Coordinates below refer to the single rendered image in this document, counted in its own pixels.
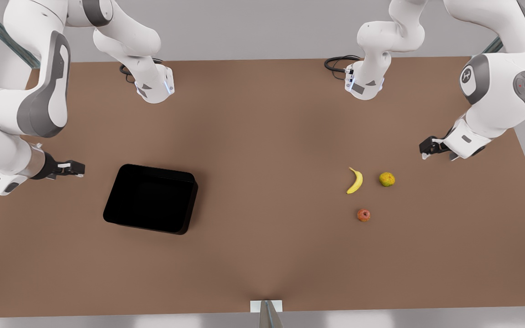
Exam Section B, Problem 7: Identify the black storage box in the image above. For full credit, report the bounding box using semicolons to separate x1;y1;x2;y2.
103;164;199;236

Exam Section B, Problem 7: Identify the yellow banana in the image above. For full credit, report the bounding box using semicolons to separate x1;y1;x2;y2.
346;167;364;195

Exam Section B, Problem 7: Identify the black cable loop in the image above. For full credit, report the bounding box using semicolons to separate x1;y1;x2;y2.
324;55;363;83
119;58;164;84

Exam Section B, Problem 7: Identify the silver frame post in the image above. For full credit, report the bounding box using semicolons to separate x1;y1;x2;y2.
259;300;284;328
0;0;41;70
482;0;525;55

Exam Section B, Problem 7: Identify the white post foot plate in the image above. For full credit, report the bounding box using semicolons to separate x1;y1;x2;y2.
250;300;283;313

